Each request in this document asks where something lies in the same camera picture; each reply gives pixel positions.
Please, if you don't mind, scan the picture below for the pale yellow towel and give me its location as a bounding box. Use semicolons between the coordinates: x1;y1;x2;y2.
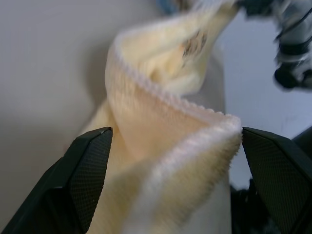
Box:
82;0;243;234

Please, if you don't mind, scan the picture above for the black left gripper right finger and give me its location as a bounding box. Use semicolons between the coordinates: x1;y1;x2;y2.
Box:
241;127;312;234

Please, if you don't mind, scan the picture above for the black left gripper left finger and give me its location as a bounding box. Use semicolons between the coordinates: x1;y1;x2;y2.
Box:
0;126;114;234

